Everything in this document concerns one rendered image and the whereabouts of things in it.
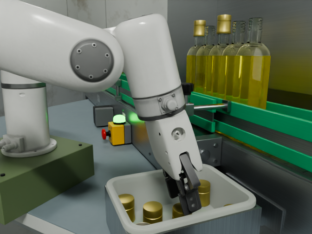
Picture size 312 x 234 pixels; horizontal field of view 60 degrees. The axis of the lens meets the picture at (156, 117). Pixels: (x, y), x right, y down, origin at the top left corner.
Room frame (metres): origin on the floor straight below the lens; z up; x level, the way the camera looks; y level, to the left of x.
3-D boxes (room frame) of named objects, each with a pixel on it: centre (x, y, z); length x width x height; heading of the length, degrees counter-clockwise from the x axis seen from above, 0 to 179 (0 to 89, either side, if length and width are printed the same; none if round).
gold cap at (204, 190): (0.50, -0.09, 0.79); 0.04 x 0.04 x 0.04
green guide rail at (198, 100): (1.44, 0.19, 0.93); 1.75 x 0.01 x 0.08; 22
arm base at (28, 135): (0.63, 0.32, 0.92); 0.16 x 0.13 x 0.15; 157
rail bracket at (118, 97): (1.11, 0.18, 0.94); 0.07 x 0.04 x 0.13; 112
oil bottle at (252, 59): (0.60, -0.21, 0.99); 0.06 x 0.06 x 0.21; 21
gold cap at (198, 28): (0.82, -0.13, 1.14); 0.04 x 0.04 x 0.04
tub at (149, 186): (0.43, -0.04, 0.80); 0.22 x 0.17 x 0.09; 112
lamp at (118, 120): (0.95, 0.13, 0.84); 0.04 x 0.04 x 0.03
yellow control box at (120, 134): (0.95, 0.13, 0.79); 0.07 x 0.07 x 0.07; 22
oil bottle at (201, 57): (0.76, -0.14, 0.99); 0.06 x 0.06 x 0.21; 22
